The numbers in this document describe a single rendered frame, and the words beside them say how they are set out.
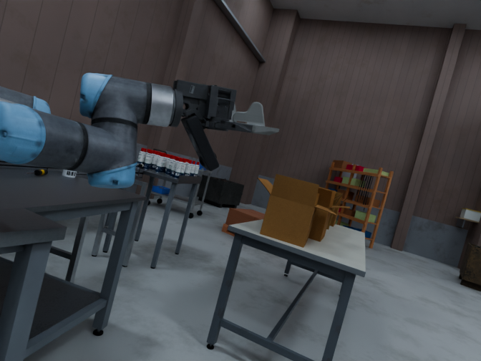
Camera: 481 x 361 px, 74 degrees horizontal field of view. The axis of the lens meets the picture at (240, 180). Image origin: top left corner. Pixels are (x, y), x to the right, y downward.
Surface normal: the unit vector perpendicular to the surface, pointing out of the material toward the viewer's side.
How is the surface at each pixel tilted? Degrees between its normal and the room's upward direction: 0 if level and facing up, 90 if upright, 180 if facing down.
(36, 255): 90
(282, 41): 90
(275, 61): 90
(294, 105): 90
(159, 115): 122
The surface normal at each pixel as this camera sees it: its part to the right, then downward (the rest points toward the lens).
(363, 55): -0.36, -0.06
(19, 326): 0.90, 0.25
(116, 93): 0.44, -0.11
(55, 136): 0.86, -0.02
